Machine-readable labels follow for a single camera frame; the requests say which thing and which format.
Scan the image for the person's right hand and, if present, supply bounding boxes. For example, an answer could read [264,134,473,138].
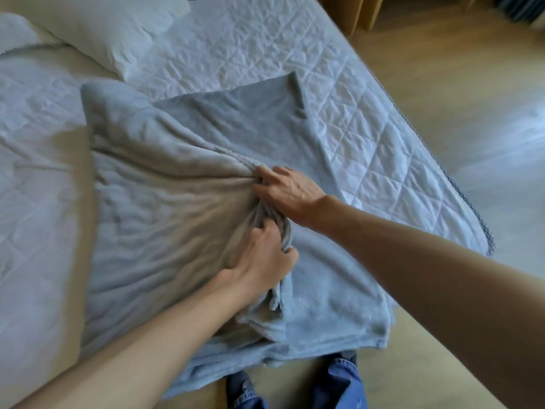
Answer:
[252,165,330,229]

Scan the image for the person's left hand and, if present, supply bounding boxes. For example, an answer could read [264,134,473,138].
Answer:
[216,219,300,312]

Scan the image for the light grey-blue blanket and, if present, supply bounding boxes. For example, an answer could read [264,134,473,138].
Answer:
[79,71,394,400]

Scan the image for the person's left forearm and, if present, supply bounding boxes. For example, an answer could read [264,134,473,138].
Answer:
[11,272,256,409]

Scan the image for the person's right forearm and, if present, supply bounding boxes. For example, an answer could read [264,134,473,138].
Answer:
[313,195,545,409]

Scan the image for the white quilted bedspread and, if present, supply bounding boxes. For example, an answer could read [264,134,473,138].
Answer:
[0,0,496,409]

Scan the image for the person's blue jeans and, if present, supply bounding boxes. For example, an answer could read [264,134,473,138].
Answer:
[225,350,369,409]

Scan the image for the bed with beige sheet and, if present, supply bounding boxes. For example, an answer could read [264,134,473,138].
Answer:
[40,46,508,409]

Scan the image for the wooden furniture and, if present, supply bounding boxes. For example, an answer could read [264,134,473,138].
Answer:
[314,0,386,37]

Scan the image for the large white pillow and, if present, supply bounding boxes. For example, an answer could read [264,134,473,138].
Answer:
[2,0,192,82]

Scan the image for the small white pillow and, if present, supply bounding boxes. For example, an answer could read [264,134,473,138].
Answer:
[0,12,65,56]

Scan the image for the dark striped curtain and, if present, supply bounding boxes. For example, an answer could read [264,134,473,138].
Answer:
[493,0,545,25]

